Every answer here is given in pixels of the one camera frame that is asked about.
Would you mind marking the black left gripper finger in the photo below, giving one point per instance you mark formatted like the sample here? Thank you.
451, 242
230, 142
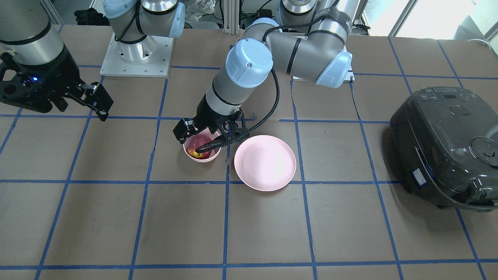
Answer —
186, 128
209, 144

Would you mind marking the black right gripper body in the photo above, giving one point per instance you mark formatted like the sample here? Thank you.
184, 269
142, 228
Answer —
65, 73

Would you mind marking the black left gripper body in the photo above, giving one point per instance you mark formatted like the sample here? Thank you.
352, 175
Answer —
205, 112

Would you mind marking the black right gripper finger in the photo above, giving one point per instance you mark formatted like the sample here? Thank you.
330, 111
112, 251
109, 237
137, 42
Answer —
94, 96

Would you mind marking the pink bowl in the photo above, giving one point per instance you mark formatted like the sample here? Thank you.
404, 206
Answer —
214, 152

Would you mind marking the red apple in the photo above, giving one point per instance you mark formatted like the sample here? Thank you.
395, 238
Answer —
191, 149

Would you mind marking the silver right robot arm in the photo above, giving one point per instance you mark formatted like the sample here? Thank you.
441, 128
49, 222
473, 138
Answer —
28, 35

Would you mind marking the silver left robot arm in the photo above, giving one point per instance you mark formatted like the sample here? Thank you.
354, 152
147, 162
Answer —
306, 41

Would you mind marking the pink plate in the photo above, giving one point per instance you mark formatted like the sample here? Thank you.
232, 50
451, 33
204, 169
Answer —
265, 163

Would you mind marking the black power adapter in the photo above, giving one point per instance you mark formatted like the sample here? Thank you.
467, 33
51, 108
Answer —
262, 13

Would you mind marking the dark grey rice cooker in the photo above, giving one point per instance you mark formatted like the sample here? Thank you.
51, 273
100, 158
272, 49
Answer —
447, 141

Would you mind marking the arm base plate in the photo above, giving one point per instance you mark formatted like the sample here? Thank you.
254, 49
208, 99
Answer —
148, 58
348, 78

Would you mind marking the aluminium frame post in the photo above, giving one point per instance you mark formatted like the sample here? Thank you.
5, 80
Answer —
231, 16

